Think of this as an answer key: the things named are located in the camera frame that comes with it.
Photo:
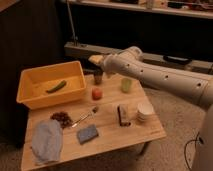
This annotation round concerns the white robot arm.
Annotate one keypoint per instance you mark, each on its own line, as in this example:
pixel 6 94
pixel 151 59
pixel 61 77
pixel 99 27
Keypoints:
pixel 193 87

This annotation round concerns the grey low shelf bench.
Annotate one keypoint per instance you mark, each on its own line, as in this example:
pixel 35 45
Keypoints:
pixel 83 51

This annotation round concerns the green pepper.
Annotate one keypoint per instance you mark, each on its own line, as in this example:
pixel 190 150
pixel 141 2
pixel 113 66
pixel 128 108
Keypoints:
pixel 57 87

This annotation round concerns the yellow plastic tray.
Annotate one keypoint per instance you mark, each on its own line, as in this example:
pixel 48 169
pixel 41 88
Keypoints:
pixel 34 82

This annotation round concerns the stack of white bowls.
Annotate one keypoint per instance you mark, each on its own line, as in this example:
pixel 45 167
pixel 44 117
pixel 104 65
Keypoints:
pixel 144 111

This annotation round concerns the upper wooden shelf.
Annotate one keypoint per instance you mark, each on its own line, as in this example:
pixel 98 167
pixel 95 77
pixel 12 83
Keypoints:
pixel 147 7

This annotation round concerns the blue sponge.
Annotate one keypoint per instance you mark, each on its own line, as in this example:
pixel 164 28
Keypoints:
pixel 86 134

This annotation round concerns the grey blue cloth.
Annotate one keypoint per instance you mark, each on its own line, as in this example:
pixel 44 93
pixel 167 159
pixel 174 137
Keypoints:
pixel 47 142

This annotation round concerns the brown chalkboard eraser block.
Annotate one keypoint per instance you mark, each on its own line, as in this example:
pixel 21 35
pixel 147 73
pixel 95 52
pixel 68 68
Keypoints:
pixel 123 115

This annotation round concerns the dark grey cup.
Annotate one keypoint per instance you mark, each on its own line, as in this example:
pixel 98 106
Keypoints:
pixel 98 76

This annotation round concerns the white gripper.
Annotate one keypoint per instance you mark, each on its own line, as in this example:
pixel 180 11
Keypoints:
pixel 121 63

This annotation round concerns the black flat device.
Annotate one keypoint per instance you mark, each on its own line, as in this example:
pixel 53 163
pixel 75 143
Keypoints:
pixel 177 61

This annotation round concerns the wooden table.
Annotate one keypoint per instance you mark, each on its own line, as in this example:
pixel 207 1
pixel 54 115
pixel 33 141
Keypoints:
pixel 112 135

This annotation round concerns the light green cup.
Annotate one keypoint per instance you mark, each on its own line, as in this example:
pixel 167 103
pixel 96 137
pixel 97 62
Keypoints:
pixel 126 85

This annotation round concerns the metal pole stand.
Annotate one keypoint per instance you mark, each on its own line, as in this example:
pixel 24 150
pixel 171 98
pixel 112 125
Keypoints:
pixel 74 37

